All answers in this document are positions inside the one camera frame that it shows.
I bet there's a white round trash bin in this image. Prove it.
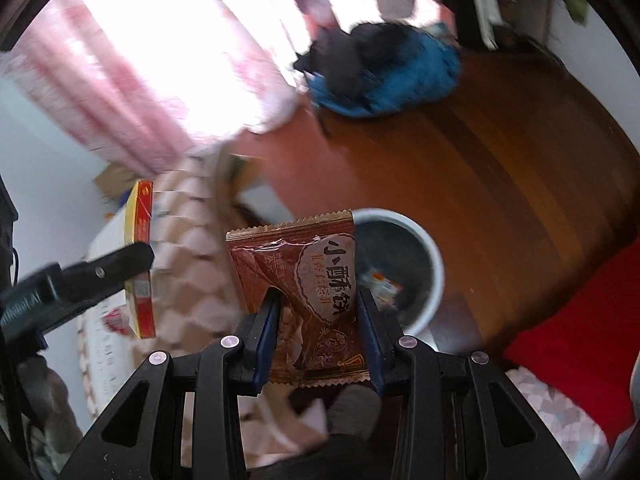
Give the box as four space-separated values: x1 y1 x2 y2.
352 208 445 340

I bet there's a brown snack packet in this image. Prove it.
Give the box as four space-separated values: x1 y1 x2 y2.
226 210 369 387

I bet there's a red crumpled wrapper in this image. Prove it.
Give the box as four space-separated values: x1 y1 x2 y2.
101 308 131 336

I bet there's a black clothes pile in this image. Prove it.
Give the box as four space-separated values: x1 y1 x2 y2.
293 22 414 101

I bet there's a blue jacket pile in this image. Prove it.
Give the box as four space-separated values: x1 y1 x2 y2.
305 26 461 118

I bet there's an orange noodle packet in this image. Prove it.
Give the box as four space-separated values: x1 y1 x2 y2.
360 269 402 307

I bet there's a brown paper bag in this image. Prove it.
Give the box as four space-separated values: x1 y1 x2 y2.
93 162 139 204

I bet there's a red floor mat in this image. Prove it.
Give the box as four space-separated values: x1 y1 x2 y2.
503 240 640 443

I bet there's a checkered brown white tablecloth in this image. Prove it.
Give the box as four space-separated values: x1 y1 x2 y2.
77 141 328 468

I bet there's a yellow snack box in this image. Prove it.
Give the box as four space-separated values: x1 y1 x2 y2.
124 180 155 339

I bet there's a pink floral curtain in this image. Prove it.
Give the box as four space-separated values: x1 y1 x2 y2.
1 0 331 177

